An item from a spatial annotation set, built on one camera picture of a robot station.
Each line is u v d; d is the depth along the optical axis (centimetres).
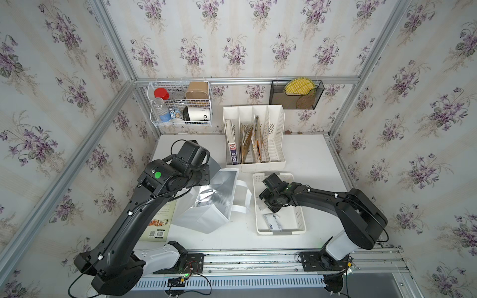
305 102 98
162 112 91
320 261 66
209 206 64
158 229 82
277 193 69
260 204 86
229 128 90
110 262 35
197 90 88
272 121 106
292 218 85
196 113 93
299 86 94
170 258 60
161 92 92
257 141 91
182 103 94
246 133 91
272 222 81
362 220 45
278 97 93
